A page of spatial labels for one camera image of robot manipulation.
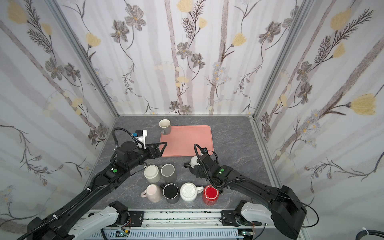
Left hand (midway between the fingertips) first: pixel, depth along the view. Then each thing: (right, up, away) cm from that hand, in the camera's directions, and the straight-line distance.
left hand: (160, 141), depth 74 cm
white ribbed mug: (+14, -26, +1) cm, 30 cm away
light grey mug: (-4, +9, +31) cm, 33 cm away
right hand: (+20, -13, +9) cm, 26 cm away
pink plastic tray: (+8, -2, +26) cm, 28 cm away
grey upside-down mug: (+3, -17, +7) cm, 19 cm away
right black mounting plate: (+34, -39, 0) cm, 52 cm away
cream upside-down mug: (-7, -19, +8) cm, 22 cm away
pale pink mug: (-4, -26, 0) cm, 26 cm away
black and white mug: (+15, -15, +12) cm, 25 cm away
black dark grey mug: (+5, -26, +1) cm, 27 cm away
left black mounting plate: (-12, -39, 0) cm, 40 cm away
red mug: (+25, -27, 0) cm, 37 cm away
